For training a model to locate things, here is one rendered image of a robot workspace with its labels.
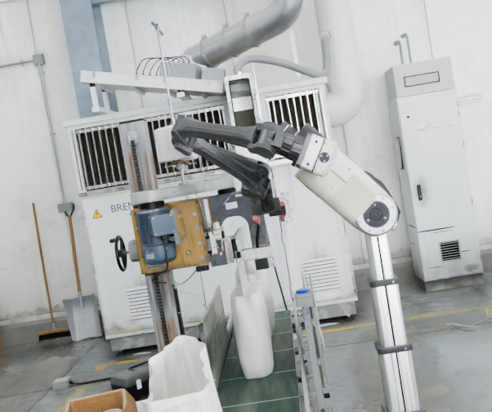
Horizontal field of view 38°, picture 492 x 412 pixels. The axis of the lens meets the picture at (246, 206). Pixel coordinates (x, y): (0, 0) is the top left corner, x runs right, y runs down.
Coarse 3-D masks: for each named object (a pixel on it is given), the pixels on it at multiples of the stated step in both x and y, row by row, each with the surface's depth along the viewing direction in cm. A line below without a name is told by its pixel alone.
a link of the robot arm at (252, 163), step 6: (222, 150) 301; (228, 150) 303; (234, 156) 301; (240, 156) 302; (240, 162) 301; (246, 162) 301; (252, 162) 300; (258, 162) 305; (252, 168) 301; (258, 168) 300; (264, 168) 300; (270, 168) 305
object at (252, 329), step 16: (240, 272) 363; (240, 288) 381; (256, 288) 374; (240, 304) 358; (256, 304) 358; (240, 320) 358; (256, 320) 358; (240, 336) 359; (256, 336) 358; (240, 352) 361; (256, 352) 358; (272, 352) 376; (256, 368) 359; (272, 368) 365
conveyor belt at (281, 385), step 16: (288, 320) 481; (272, 336) 445; (288, 336) 438; (288, 352) 401; (240, 368) 385; (288, 368) 371; (224, 384) 361; (240, 384) 356; (256, 384) 352; (272, 384) 348; (288, 384) 343; (224, 400) 336; (240, 400) 332; (256, 400) 329; (272, 400) 325; (288, 400) 321
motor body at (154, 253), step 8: (152, 208) 322; (160, 208) 317; (168, 208) 323; (136, 216) 322; (144, 216) 317; (144, 224) 318; (144, 232) 318; (144, 240) 320; (152, 240) 318; (160, 240) 318; (144, 248) 320; (152, 248) 317; (160, 248) 317; (168, 248) 319; (144, 256) 322; (152, 256) 317; (160, 256) 317; (168, 256) 319; (176, 256) 323; (152, 264) 320
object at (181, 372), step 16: (160, 352) 150; (176, 352) 158; (192, 352) 159; (160, 368) 150; (176, 368) 157; (192, 368) 160; (208, 368) 149; (160, 384) 150; (176, 384) 156; (192, 384) 160; (208, 384) 127; (144, 400) 121; (160, 400) 114; (176, 400) 117; (192, 400) 120; (208, 400) 126
